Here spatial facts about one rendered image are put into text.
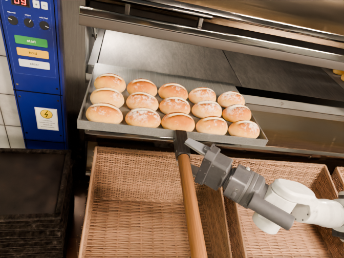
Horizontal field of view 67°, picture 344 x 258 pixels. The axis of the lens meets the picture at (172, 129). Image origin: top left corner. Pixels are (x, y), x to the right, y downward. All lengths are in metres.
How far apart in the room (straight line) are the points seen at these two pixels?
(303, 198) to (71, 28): 0.79
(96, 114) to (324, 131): 1.06
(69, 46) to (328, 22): 0.84
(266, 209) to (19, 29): 0.81
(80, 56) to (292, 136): 0.96
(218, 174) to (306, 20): 0.59
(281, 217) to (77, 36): 0.76
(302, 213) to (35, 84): 0.89
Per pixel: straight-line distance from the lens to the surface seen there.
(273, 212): 0.62
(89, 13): 0.73
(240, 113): 0.86
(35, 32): 0.91
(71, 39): 0.92
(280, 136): 1.29
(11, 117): 1.16
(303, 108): 1.23
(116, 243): 1.19
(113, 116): 0.71
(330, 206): 0.79
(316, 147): 1.43
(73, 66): 0.96
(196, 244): 0.53
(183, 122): 0.73
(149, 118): 0.72
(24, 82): 1.01
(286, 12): 0.96
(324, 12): 1.03
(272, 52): 0.83
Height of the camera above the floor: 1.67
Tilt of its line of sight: 39 degrees down
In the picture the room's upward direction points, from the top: 16 degrees clockwise
